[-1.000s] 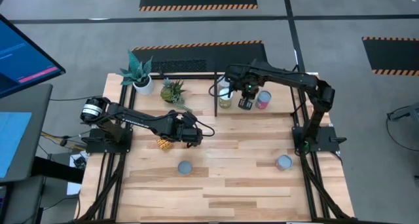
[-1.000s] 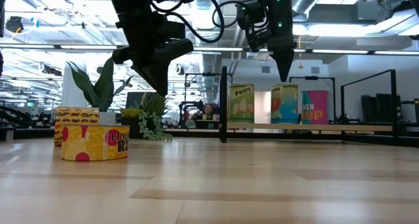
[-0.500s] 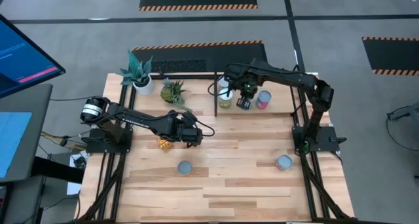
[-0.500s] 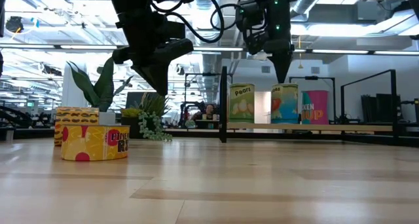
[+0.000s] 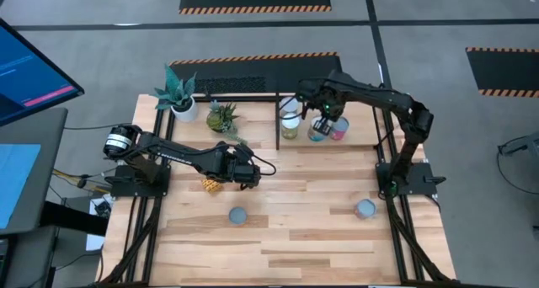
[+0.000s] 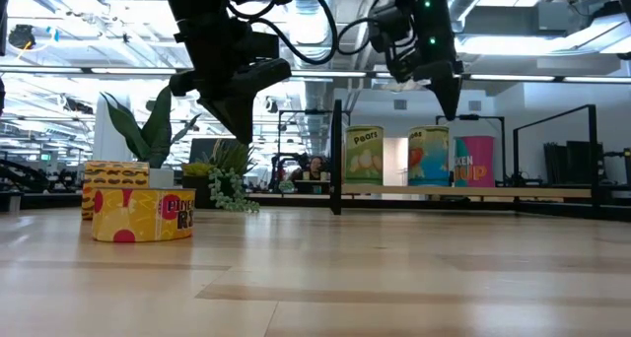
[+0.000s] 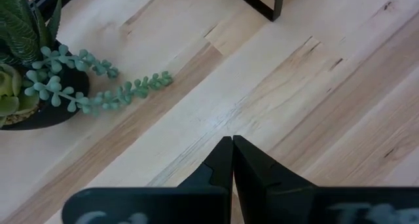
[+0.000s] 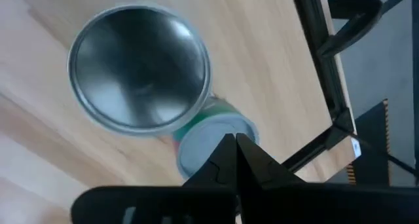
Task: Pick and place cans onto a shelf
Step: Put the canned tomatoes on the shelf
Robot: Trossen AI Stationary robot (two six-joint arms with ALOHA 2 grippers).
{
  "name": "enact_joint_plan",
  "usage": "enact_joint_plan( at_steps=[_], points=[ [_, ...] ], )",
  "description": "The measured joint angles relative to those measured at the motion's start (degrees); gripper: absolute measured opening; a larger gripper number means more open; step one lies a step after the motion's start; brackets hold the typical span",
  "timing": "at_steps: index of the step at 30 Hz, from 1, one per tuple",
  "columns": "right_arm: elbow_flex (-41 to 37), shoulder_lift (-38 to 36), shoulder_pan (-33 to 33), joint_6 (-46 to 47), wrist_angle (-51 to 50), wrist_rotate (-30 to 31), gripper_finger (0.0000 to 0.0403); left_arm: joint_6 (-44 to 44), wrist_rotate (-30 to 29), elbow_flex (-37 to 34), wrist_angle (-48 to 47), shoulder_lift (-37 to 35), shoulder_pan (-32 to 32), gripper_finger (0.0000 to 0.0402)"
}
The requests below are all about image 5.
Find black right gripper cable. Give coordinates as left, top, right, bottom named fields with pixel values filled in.
left=277, top=94, right=307, bottom=121

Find black power adapter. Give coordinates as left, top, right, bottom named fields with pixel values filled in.
left=94, top=199, right=113, bottom=218

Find black desk foot bar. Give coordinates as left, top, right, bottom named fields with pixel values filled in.
left=40, top=201, right=110, bottom=237

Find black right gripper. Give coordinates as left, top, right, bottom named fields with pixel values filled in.
left=297, top=79, right=349, bottom=136

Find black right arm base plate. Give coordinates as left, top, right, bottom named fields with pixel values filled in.
left=376, top=161, right=447, bottom=196

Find orange green beans tin can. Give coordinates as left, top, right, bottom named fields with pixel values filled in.
left=280, top=96, right=300, bottom=115

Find large black computer monitor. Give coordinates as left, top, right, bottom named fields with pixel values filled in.
left=0, top=18, right=85, bottom=127

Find snake plant in white pot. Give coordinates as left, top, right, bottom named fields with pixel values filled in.
left=150, top=63, right=200, bottom=123

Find grey chair base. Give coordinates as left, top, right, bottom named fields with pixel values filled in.
left=498, top=131, right=539, bottom=157

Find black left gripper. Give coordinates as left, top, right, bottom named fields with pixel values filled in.
left=212, top=142, right=262, bottom=190

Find light blue flat sheet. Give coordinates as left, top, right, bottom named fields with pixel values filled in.
left=0, top=143, right=42, bottom=230

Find black aluminium table frame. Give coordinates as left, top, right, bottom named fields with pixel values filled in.
left=94, top=82, right=461, bottom=288

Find yellow and black floor cables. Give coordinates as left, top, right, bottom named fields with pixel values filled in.
left=50, top=168, right=113, bottom=196

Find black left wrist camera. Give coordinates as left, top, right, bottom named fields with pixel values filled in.
left=231, top=142, right=256, bottom=161

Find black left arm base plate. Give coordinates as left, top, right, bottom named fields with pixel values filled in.
left=109, top=163, right=172, bottom=199

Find white paper sheet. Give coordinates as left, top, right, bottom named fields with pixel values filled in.
left=86, top=232, right=106, bottom=252

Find black floor cable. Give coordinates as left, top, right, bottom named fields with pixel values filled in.
left=494, top=144, right=539, bottom=213

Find succulent plant in dark pot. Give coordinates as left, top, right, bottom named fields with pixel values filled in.
left=205, top=99, right=249, bottom=146

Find grey side desk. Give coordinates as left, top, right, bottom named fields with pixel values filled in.
left=0, top=107, right=69, bottom=237

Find pink soup tin can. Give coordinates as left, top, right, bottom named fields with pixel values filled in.
left=329, top=115, right=350, bottom=141

